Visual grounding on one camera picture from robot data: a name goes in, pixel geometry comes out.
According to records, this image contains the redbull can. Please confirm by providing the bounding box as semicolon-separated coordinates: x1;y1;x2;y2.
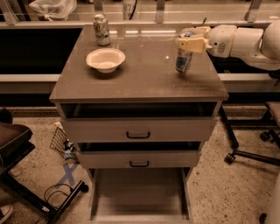
175;31;196;74

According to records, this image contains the grey drawer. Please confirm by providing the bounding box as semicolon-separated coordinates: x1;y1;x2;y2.
59;101;219;143
89;168;193;224
78;142;201;169

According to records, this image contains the black floor cable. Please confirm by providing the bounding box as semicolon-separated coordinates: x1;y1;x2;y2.
34;183;75;224

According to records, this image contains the middle grey drawer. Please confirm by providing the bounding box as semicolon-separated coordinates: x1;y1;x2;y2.
78;142;201;169

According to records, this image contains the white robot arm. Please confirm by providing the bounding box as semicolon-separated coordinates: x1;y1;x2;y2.
175;20;280;71

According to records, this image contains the bottom grey drawer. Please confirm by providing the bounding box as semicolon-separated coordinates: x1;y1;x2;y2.
89;168;193;224

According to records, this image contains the top grey drawer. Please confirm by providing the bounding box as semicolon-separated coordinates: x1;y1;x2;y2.
59;101;219;143

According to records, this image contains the grey drawer cabinet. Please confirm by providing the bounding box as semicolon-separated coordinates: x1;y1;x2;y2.
48;24;229;224

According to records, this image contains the green soda can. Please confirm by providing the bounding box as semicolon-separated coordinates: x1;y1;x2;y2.
94;14;110;46

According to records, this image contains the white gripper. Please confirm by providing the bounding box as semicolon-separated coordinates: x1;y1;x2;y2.
175;24;237;58

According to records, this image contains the black office chair left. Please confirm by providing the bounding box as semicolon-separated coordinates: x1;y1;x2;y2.
0;108;88;224

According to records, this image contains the white paper bowl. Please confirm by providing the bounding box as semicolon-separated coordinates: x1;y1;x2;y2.
86;48;126;74

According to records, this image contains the clear plastic bag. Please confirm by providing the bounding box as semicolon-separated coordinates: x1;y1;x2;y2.
29;0;77;21

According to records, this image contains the shoe tip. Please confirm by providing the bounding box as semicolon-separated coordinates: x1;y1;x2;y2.
0;205;13;224

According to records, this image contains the black wire basket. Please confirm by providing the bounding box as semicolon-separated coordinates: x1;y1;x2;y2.
50;128;77;160

